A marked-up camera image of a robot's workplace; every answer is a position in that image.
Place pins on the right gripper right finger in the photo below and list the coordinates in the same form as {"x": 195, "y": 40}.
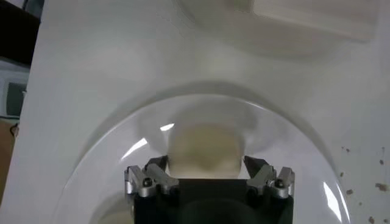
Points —
{"x": 268, "y": 181}

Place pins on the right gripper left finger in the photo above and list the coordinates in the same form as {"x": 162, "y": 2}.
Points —
{"x": 152, "y": 181}

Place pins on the white steamed baozi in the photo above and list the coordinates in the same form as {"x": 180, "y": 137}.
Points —
{"x": 205, "y": 146}

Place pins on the round white plate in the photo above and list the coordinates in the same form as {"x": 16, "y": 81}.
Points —
{"x": 274, "y": 137}

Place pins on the white electric cooker base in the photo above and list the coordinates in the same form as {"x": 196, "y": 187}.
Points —
{"x": 304, "y": 21}

